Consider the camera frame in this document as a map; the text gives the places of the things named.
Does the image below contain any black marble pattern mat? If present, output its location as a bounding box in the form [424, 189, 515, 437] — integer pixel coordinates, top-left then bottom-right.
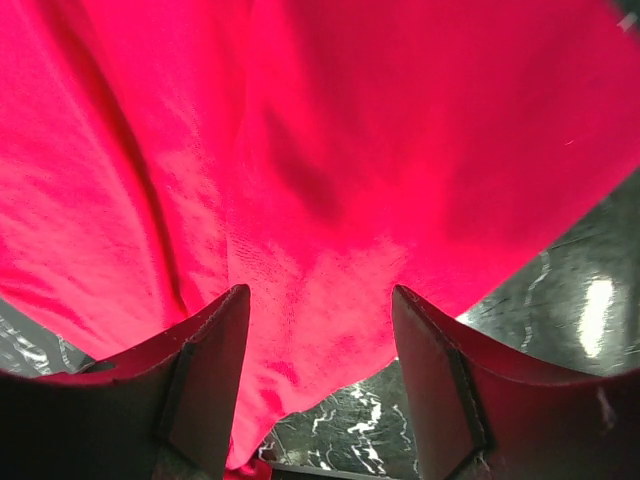
[0, 0, 640, 476]

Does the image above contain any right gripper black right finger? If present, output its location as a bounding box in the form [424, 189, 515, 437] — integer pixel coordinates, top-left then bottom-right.
[392, 286, 639, 479]

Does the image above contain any pink red t shirt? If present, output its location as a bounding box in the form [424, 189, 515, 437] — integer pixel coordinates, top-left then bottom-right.
[0, 0, 640, 480]

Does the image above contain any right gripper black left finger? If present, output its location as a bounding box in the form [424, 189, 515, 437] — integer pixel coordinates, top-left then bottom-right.
[1, 285, 250, 479]

